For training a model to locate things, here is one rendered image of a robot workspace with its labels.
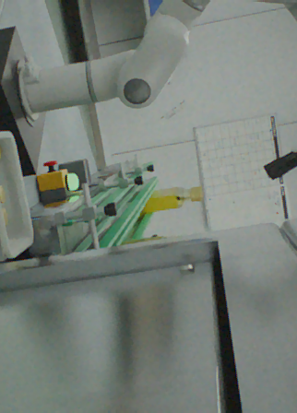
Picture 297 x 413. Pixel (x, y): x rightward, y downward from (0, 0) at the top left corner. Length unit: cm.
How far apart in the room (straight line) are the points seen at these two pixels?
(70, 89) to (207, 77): 580
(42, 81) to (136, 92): 23
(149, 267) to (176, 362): 17
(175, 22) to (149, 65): 10
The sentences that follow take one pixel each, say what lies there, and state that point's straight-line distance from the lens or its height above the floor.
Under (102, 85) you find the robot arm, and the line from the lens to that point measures 148.
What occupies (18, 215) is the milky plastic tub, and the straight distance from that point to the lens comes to 129.
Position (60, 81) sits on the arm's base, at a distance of 149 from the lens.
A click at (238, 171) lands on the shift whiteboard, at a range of 726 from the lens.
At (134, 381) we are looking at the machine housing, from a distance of 23.
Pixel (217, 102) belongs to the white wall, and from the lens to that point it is 725.
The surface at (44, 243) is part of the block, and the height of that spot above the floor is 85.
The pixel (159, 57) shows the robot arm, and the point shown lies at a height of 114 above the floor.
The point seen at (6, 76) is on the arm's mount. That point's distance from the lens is 143.
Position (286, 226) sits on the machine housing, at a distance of 41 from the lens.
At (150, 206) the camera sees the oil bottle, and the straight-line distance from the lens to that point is 250.
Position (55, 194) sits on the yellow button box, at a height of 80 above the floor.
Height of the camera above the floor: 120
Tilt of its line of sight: 9 degrees down
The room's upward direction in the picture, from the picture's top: 81 degrees clockwise
